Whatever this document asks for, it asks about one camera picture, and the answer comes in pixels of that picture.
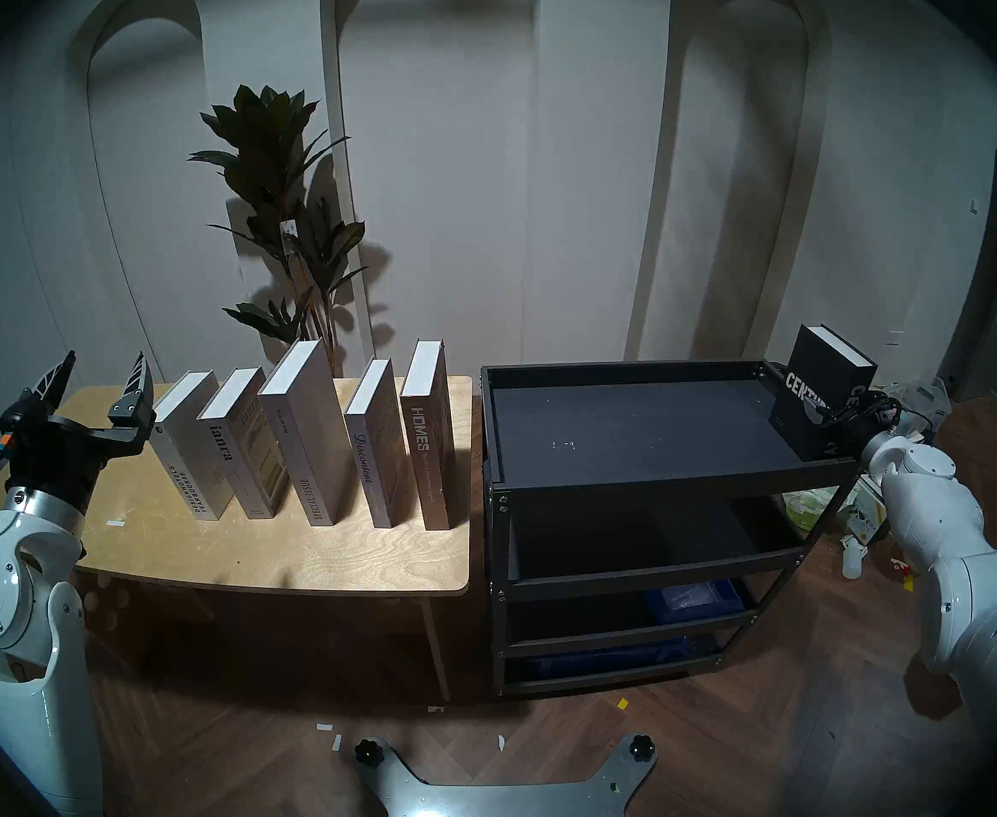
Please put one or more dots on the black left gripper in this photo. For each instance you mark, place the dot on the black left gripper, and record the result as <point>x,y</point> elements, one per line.
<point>51,462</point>

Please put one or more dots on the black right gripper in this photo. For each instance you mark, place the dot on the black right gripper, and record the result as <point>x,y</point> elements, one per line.
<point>852,428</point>

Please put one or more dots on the black CENTURY book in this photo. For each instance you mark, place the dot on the black CENTURY book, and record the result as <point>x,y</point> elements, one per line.
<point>822,364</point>

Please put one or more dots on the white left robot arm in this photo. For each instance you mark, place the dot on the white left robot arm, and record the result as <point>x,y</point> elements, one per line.
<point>22,611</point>

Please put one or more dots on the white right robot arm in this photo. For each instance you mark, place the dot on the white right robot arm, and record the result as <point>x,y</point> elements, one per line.
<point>933,500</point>

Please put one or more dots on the black metal shelf cart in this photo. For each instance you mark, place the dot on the black metal shelf cart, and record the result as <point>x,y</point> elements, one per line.
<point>635,432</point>

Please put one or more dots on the light wooden display table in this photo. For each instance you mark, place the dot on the light wooden display table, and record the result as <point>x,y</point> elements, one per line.
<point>277,556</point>

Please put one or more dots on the green plastic bag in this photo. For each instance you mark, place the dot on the green plastic bag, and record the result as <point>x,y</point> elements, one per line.
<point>809,507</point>

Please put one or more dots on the green and white carton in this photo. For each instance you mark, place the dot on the green and white carton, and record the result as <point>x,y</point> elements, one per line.
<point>866,509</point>

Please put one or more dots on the clear plastic storage container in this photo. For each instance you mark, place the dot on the clear plastic storage container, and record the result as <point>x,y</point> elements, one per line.
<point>924,398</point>

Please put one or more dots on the silver book small black lettering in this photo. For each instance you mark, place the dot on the silver book small black lettering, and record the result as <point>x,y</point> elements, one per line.
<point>188,449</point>

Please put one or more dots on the white spray bottle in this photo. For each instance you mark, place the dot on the white spray bottle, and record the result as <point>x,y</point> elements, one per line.
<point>853,562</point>

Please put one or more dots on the grey iaura book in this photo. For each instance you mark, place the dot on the grey iaura book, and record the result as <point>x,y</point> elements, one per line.
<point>239,449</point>

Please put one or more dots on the small red yellow item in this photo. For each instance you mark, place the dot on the small red yellow item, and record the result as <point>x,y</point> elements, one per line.
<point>903,573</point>

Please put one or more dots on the blue bin with clear bag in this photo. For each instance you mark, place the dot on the blue bin with clear bag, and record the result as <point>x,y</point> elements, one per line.
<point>699,596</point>

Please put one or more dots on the large grey SPECIAL ISSUE book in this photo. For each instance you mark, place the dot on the large grey SPECIAL ISSUE book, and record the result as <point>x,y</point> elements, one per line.
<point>307,432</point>

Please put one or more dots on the grey Discontent book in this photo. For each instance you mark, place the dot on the grey Discontent book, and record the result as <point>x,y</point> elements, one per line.
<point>375,449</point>

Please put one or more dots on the tall green potted plant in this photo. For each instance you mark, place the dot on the tall green potted plant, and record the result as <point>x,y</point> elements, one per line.
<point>273,160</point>

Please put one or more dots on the brown HOMES book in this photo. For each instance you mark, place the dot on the brown HOMES book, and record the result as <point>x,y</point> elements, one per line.
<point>426,432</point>

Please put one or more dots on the black star knob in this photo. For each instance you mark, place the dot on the black star knob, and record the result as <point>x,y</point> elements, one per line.
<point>641,747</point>
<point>367,751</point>

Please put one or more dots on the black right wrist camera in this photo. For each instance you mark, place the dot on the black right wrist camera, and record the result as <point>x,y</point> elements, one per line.
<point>882,405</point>

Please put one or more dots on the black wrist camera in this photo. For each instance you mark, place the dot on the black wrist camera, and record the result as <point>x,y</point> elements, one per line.
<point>882,405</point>
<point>6,432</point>

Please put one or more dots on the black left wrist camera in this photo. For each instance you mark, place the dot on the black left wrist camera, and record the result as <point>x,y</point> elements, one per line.
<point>6,432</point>

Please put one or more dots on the grey metal robot base plate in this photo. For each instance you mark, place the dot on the grey metal robot base plate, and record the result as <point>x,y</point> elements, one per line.
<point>498,798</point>

